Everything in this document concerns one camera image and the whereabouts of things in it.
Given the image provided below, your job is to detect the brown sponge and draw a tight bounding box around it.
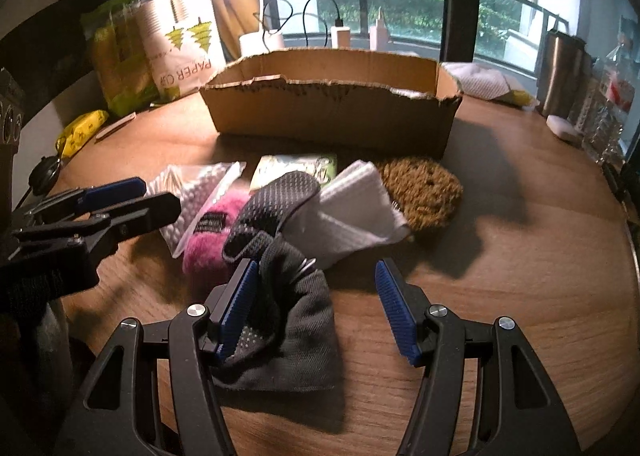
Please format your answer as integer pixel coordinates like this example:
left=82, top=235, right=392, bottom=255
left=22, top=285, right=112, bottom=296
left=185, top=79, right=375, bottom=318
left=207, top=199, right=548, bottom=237
left=375, top=158, right=463, bottom=235

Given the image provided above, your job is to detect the paper cup package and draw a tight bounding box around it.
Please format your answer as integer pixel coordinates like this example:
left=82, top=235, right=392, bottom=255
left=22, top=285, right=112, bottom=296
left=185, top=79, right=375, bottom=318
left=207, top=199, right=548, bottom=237
left=135, top=0, right=228, bottom=101

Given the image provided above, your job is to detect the white plug with pointed top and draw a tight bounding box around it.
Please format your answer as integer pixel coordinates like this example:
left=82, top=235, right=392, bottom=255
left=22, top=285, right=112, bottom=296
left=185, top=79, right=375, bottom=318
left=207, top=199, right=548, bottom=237
left=370, top=8, right=390, bottom=51

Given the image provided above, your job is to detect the torn cardboard box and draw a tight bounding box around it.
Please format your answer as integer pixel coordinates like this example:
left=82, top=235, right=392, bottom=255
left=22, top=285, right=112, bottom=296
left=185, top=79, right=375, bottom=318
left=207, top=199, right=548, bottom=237
left=199, top=50, right=463, bottom=160

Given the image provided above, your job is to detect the black round case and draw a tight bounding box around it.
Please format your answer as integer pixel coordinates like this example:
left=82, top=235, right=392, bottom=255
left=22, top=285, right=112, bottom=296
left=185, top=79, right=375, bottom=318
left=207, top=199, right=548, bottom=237
left=27, top=156, right=63, bottom=197

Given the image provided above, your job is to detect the yellow tissue pack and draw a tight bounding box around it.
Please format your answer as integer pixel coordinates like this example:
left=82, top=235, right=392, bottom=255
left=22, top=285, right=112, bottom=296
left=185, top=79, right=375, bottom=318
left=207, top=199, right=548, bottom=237
left=56, top=110, right=110, bottom=159

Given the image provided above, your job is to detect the clear water bottle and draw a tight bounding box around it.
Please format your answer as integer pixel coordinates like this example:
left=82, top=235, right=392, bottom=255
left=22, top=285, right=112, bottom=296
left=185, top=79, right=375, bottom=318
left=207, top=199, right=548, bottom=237
left=580, top=43, right=633, bottom=161

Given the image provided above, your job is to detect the yellow green wrapper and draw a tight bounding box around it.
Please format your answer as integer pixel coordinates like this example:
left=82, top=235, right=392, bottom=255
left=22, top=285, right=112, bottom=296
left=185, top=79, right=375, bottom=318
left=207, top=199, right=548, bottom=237
left=505, top=88, right=541, bottom=109

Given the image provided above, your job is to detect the steel tumbler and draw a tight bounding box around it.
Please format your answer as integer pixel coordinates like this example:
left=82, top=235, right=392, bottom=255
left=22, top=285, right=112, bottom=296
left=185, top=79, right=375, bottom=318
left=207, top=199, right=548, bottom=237
left=537, top=30, right=591, bottom=117

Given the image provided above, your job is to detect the dark grey cloth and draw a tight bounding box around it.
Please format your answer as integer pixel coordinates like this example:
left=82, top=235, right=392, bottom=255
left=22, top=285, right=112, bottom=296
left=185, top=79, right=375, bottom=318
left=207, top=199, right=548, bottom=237
left=212, top=238, right=345, bottom=393

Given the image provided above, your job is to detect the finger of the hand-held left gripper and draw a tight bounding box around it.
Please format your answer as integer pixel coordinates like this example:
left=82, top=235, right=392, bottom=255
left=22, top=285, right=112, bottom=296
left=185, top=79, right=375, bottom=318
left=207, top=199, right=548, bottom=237
left=15, top=192, right=182, bottom=261
left=20, top=177, right=147, bottom=224

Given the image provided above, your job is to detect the green yellow plastic package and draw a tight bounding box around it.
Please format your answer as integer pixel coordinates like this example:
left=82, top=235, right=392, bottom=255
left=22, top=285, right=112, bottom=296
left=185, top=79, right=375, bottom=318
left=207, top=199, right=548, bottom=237
left=81, top=0, right=161, bottom=119

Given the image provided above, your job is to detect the black mesh cloth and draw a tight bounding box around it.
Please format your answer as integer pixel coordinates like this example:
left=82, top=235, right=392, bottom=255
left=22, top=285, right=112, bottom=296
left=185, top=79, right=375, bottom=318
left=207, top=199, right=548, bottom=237
left=222, top=172, right=321, bottom=267

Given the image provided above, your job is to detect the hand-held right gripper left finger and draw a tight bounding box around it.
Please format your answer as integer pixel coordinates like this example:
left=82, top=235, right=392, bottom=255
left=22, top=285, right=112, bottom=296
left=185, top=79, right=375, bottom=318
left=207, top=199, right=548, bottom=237
left=52, top=258, right=261, bottom=456

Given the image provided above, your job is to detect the pink fluffy pad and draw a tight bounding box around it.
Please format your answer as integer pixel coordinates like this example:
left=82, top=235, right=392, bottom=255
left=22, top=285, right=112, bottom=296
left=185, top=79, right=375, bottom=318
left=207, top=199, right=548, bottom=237
left=181, top=188, right=253, bottom=281

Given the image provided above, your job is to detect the white pouch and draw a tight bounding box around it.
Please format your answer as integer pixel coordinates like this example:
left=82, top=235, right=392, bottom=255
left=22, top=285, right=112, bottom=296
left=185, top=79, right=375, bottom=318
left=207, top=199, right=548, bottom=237
left=442, top=62, right=516, bottom=100

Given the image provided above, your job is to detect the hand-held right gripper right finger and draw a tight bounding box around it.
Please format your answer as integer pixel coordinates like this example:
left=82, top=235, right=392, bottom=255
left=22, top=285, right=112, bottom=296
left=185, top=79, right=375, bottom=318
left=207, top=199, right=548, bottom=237
left=375, top=258, right=583, bottom=456

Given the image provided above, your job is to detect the white earbud case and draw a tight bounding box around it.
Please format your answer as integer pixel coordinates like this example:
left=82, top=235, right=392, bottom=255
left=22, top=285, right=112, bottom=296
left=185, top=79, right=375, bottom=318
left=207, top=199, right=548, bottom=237
left=546, top=115, right=580, bottom=141

